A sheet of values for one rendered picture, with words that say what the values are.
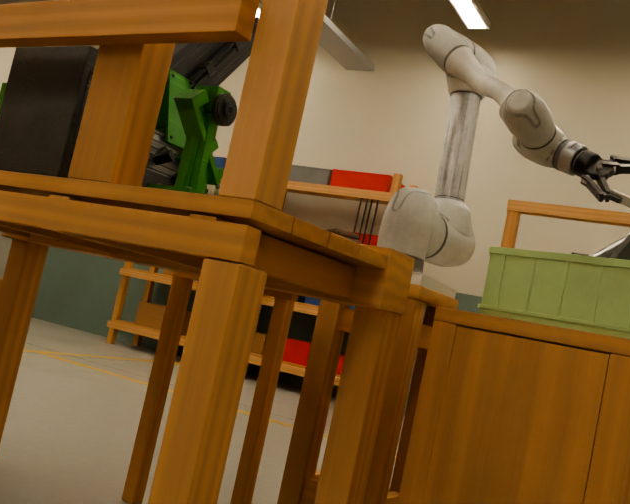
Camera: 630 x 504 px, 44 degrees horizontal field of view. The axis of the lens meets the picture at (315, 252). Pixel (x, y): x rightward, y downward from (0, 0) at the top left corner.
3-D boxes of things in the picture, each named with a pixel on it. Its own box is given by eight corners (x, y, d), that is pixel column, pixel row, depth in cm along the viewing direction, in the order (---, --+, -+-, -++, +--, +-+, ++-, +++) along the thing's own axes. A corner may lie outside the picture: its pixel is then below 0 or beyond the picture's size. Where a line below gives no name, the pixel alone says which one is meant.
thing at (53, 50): (40, 186, 221) (68, 72, 224) (113, 195, 204) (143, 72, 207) (-16, 168, 205) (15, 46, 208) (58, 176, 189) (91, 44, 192)
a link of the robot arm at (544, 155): (556, 178, 218) (543, 156, 208) (513, 158, 228) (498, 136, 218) (579, 148, 219) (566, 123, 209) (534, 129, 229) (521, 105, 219)
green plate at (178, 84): (173, 160, 218) (175, 91, 223) (196, 154, 214) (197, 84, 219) (144, 147, 209) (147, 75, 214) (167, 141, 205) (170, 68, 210)
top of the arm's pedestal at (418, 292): (367, 296, 261) (370, 284, 261) (457, 312, 244) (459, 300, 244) (321, 281, 233) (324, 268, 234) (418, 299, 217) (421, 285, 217)
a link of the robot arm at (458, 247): (401, 258, 252) (439, 273, 268) (443, 259, 241) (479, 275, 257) (438, 39, 265) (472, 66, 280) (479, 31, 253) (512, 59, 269)
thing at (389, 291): (33, 243, 279) (43, 203, 281) (404, 315, 197) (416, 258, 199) (0, 235, 267) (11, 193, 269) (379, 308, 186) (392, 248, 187)
